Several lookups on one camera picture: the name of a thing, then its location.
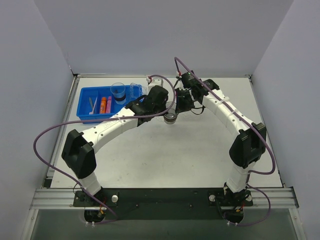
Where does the clear acrylic toothbrush holder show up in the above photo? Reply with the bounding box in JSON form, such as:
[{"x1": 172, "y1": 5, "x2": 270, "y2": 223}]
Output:
[{"x1": 129, "y1": 82, "x2": 147, "y2": 101}]

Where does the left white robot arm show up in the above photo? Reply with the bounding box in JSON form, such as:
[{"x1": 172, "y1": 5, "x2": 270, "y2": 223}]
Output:
[{"x1": 61, "y1": 77, "x2": 169, "y2": 206}]

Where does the clear blue-tinted cup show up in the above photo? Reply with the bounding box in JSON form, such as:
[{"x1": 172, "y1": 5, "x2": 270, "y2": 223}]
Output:
[{"x1": 110, "y1": 82, "x2": 126, "y2": 105}]

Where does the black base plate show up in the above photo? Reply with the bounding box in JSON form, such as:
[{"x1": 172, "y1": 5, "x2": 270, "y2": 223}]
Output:
[{"x1": 72, "y1": 187, "x2": 253, "y2": 222}]

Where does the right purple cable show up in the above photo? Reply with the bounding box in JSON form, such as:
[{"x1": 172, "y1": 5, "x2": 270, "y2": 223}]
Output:
[{"x1": 173, "y1": 57, "x2": 277, "y2": 227}]

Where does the white toothbrush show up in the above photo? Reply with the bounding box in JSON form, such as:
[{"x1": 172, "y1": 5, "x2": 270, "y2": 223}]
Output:
[{"x1": 89, "y1": 97, "x2": 98, "y2": 115}]

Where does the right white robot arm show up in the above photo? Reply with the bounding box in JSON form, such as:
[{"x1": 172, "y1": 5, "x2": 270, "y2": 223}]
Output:
[{"x1": 179, "y1": 72, "x2": 267, "y2": 193}]

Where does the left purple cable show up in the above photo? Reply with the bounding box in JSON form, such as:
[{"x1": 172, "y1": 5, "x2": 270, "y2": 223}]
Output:
[{"x1": 33, "y1": 74, "x2": 177, "y2": 225}]

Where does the pink toothpaste tube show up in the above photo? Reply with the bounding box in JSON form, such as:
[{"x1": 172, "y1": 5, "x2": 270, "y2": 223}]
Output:
[{"x1": 105, "y1": 96, "x2": 112, "y2": 114}]

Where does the blue plastic bin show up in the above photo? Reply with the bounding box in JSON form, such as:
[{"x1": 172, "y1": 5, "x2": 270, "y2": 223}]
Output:
[{"x1": 76, "y1": 83, "x2": 145, "y2": 121}]

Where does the clear brown-banded cup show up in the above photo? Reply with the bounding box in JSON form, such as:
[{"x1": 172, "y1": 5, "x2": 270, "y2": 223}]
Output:
[{"x1": 163, "y1": 101, "x2": 178, "y2": 125}]

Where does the purple cable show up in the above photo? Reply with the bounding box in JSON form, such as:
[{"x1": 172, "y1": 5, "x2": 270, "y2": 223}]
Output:
[
  {"x1": 173, "y1": 57, "x2": 277, "y2": 227},
  {"x1": 33, "y1": 74, "x2": 177, "y2": 225}
]

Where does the orange toothpaste tube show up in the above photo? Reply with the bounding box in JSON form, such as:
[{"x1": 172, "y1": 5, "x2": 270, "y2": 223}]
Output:
[{"x1": 99, "y1": 96, "x2": 107, "y2": 114}]

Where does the clear textured oval tray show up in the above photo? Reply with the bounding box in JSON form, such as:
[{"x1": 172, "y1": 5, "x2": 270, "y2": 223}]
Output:
[{"x1": 155, "y1": 111, "x2": 204, "y2": 124}]

